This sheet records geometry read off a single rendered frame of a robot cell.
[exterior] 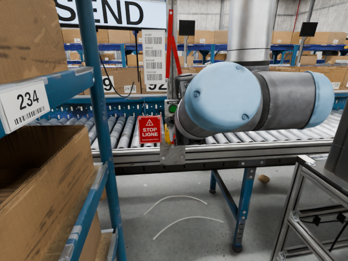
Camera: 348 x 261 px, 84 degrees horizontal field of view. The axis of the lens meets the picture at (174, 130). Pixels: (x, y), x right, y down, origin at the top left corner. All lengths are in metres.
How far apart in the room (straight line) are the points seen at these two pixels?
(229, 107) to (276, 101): 0.07
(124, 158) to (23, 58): 0.72
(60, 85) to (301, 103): 0.31
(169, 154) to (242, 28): 0.64
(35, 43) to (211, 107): 0.23
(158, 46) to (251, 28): 0.44
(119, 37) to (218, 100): 5.79
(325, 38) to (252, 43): 7.47
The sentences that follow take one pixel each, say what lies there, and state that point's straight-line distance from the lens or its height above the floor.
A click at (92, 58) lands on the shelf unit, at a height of 1.16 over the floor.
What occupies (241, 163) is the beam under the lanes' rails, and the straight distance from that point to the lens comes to 1.06.
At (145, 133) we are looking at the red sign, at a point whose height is 0.84.
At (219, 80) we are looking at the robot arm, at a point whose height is 1.14.
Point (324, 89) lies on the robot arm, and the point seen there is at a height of 1.12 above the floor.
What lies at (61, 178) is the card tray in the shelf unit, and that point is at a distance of 0.32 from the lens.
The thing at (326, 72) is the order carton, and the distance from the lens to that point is 1.92.
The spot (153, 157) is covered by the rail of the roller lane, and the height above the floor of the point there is 0.71.
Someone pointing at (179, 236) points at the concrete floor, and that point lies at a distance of 1.51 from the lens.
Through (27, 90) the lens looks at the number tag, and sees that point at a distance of 0.20.
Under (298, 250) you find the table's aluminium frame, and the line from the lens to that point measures 1.42.
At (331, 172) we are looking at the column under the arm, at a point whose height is 0.76.
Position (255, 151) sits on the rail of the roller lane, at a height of 0.71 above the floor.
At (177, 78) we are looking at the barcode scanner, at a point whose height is 1.07.
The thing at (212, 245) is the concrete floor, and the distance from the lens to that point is 1.49.
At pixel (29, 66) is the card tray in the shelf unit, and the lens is 0.29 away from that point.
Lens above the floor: 1.17
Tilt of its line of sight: 22 degrees down
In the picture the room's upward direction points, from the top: straight up
